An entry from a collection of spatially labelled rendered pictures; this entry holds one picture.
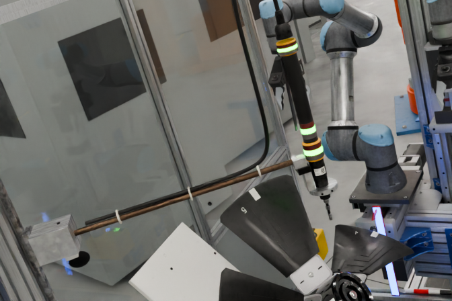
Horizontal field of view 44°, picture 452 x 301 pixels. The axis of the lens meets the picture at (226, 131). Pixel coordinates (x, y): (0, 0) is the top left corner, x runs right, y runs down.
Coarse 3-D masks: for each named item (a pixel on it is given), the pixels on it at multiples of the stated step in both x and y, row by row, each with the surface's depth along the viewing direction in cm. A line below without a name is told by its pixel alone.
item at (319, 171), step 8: (280, 16) 119; (280, 24) 120; (288, 24) 120; (280, 32) 120; (288, 32) 120; (320, 160) 130; (312, 168) 131; (320, 168) 130; (312, 176) 132; (320, 176) 131; (320, 184) 132
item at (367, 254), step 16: (336, 240) 160; (352, 240) 159; (368, 240) 158; (384, 240) 159; (336, 256) 153; (352, 256) 151; (368, 256) 150; (384, 256) 151; (400, 256) 152; (336, 272) 147; (352, 272) 144; (368, 272) 143
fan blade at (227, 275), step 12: (228, 276) 117; (240, 276) 118; (252, 276) 120; (228, 288) 116; (240, 288) 117; (252, 288) 119; (264, 288) 121; (276, 288) 122; (288, 288) 124; (228, 300) 115; (240, 300) 117; (252, 300) 118; (264, 300) 120; (276, 300) 122; (288, 300) 124; (300, 300) 126
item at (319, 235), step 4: (316, 232) 188; (320, 232) 188; (316, 236) 186; (320, 236) 187; (324, 236) 190; (316, 240) 184; (320, 240) 187; (324, 240) 190; (320, 244) 186; (324, 244) 190; (320, 248) 186; (324, 248) 189; (320, 252) 186; (324, 252) 189; (320, 256) 186; (324, 256) 189
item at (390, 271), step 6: (378, 210) 170; (378, 216) 171; (378, 222) 172; (378, 228) 173; (384, 234) 173; (390, 264) 176; (390, 270) 177; (390, 276) 178; (390, 282) 179; (396, 288) 179; (396, 294) 180
